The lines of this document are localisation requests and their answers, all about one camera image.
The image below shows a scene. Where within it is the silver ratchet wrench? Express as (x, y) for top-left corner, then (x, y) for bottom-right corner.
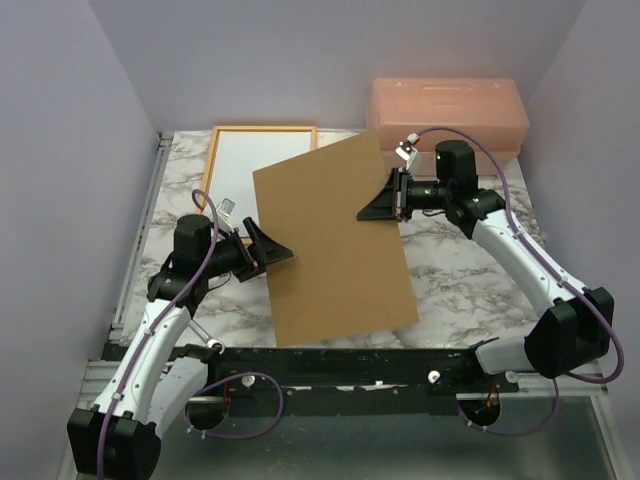
(189, 320), (225, 352)

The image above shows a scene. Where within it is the aluminium extrusion rail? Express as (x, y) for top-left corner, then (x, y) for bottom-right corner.
(78, 360), (608, 403)
(108, 132), (174, 343)

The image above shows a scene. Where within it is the sunset landscape photo print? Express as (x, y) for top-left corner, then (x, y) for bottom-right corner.
(207, 130), (314, 236)

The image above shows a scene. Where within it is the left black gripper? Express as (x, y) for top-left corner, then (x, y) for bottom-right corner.
(202, 218), (293, 282)

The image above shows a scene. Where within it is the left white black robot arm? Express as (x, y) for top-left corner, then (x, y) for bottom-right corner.
(67, 214), (293, 479)

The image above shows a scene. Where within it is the brown cardboard backing board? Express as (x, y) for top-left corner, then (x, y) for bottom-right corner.
(253, 132), (419, 347)

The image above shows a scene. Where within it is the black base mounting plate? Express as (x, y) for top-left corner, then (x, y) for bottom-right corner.
(170, 344), (519, 417)

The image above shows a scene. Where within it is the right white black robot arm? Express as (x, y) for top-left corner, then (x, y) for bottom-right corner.
(357, 134), (614, 392)

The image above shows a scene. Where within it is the aluminium extrusion rail front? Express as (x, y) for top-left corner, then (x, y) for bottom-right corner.
(78, 360), (608, 403)

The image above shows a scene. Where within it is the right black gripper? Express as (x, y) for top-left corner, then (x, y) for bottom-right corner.
(359, 167), (452, 223)

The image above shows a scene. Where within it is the aluminium extrusion rail left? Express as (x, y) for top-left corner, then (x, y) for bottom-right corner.
(108, 132), (174, 343)

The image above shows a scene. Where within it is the pink translucent plastic box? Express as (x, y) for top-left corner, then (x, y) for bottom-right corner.
(367, 77), (529, 169)

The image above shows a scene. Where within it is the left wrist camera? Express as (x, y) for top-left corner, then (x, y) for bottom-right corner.
(216, 198), (237, 234)

